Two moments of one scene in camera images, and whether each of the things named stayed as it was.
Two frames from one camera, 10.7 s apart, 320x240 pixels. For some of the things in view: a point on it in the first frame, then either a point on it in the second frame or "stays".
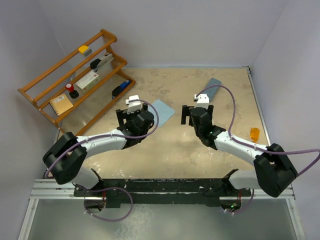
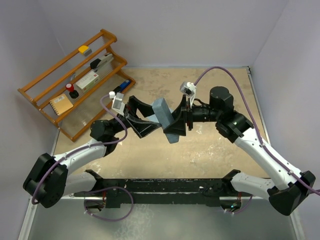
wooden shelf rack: x=76 y=89 stays
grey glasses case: x=211 y=91 to x=164 y=117
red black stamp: x=73 y=93 stays
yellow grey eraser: x=85 y=50 stays
